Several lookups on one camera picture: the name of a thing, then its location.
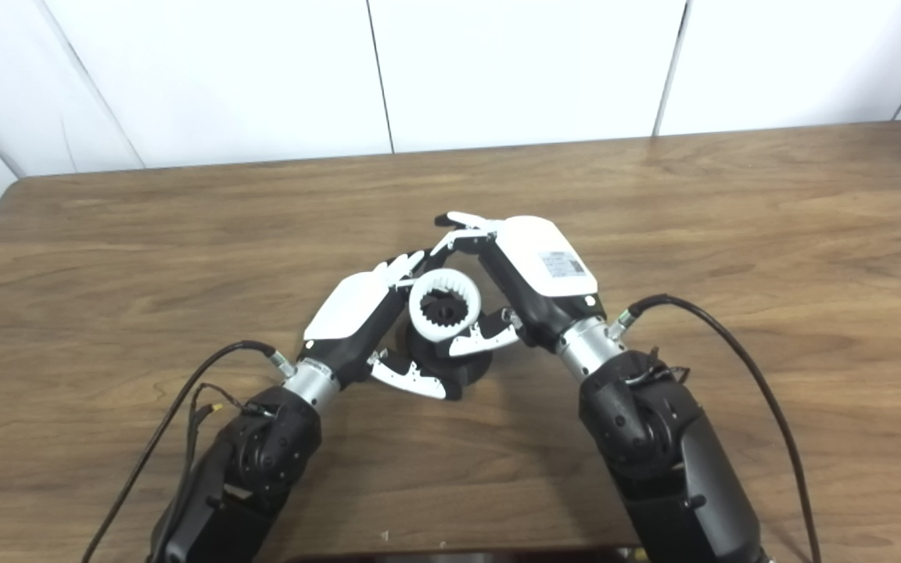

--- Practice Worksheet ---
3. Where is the round black part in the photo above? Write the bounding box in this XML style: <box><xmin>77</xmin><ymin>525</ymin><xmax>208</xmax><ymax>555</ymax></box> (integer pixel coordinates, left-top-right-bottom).
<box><xmin>396</xmin><ymin>289</ymin><xmax>494</xmax><ymax>401</ymax></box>

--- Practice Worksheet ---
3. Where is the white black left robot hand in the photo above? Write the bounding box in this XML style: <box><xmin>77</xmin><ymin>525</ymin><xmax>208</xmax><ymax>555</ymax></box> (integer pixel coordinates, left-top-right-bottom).
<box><xmin>302</xmin><ymin>249</ymin><xmax>463</xmax><ymax>401</ymax></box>

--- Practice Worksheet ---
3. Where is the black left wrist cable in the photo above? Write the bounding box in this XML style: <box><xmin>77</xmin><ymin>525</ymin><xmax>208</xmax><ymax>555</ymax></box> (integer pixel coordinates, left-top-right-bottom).
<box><xmin>79</xmin><ymin>340</ymin><xmax>299</xmax><ymax>563</ymax></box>

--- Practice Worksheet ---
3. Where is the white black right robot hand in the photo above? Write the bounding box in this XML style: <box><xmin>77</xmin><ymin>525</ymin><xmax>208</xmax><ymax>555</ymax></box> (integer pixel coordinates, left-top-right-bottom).
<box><xmin>433</xmin><ymin>211</ymin><xmax>608</xmax><ymax>359</ymax></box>

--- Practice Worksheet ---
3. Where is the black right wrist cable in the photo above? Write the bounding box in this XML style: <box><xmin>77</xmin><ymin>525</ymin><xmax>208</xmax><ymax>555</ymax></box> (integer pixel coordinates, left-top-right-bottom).
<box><xmin>607</xmin><ymin>293</ymin><xmax>823</xmax><ymax>563</ymax></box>

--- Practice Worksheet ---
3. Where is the white ring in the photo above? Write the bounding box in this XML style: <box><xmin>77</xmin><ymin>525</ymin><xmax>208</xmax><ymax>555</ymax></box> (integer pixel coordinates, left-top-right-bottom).
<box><xmin>407</xmin><ymin>267</ymin><xmax>484</xmax><ymax>343</ymax></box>

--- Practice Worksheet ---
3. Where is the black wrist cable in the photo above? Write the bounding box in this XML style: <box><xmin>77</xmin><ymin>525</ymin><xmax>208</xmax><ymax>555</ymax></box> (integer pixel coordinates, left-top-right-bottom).
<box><xmin>79</xmin><ymin>340</ymin><xmax>299</xmax><ymax>563</ymax></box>
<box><xmin>607</xmin><ymin>293</ymin><xmax>823</xmax><ymax>563</ymax></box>

